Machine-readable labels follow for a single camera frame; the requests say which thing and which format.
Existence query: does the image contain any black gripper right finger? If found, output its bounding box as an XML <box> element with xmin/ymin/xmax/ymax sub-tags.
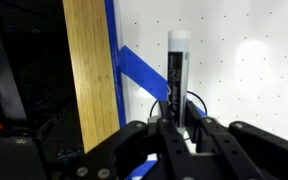
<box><xmin>185</xmin><ymin>100</ymin><xmax>288</xmax><ymax>180</ymax></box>

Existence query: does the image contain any white air hockey table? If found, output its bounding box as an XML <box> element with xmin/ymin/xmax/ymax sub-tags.
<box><xmin>103</xmin><ymin>0</ymin><xmax>288</xmax><ymax>180</ymax></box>

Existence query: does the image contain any white marker with black cap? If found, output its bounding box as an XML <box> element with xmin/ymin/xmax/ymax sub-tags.
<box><xmin>166</xmin><ymin>29</ymin><xmax>192</xmax><ymax>128</ymax></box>

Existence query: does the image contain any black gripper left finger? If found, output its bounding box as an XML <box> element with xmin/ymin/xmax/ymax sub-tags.
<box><xmin>63</xmin><ymin>99</ymin><xmax>198</xmax><ymax>180</ymax></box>

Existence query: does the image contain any black equipment case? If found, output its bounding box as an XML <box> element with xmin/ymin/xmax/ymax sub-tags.
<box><xmin>0</xmin><ymin>133</ymin><xmax>48</xmax><ymax>180</ymax></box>

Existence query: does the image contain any medium blue tape strip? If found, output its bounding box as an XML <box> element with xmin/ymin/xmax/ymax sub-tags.
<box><xmin>118</xmin><ymin>44</ymin><xmax>209</xmax><ymax>118</ymax></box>

